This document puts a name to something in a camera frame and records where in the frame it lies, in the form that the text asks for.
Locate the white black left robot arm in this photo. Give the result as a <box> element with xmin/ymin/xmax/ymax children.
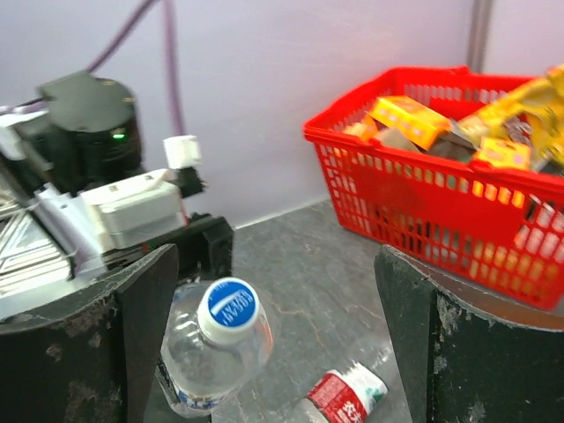
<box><xmin>1</xmin><ymin>71</ymin><xmax>234</xmax><ymax>286</ymax></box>

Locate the red plastic shopping basket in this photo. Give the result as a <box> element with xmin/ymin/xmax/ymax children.
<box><xmin>303</xmin><ymin>66</ymin><xmax>563</xmax><ymax>309</ymax></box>

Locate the yellow snack bag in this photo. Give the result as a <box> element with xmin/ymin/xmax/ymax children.
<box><xmin>458</xmin><ymin>65</ymin><xmax>563</xmax><ymax>165</ymax></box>

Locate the clear bottle red label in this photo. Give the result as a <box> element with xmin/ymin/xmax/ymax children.
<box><xmin>289</xmin><ymin>362</ymin><xmax>389</xmax><ymax>423</ymax></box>

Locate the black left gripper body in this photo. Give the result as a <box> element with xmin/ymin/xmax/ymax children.
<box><xmin>146</xmin><ymin>213</ymin><xmax>234</xmax><ymax>282</ymax></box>

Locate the orange box large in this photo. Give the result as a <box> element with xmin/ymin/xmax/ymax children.
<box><xmin>367</xmin><ymin>95</ymin><xmax>452</xmax><ymax>151</ymax></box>

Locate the orange box small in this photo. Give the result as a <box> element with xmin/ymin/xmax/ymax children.
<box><xmin>473</xmin><ymin>137</ymin><xmax>531</xmax><ymax>170</ymax></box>

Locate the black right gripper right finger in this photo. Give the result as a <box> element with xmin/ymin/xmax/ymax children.
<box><xmin>374</xmin><ymin>245</ymin><xmax>563</xmax><ymax>422</ymax></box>

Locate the clear bottle blue label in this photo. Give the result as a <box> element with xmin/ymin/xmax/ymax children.
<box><xmin>156</xmin><ymin>283</ymin><xmax>274</xmax><ymax>419</ymax></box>

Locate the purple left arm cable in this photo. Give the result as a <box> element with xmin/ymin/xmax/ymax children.
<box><xmin>85</xmin><ymin>0</ymin><xmax>204</xmax><ymax>168</ymax></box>

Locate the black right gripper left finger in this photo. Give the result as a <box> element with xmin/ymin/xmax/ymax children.
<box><xmin>1</xmin><ymin>244</ymin><xmax>178</xmax><ymax>422</ymax></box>

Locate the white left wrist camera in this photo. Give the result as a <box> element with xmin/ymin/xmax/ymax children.
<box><xmin>30</xmin><ymin>168</ymin><xmax>187</xmax><ymax>270</ymax></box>

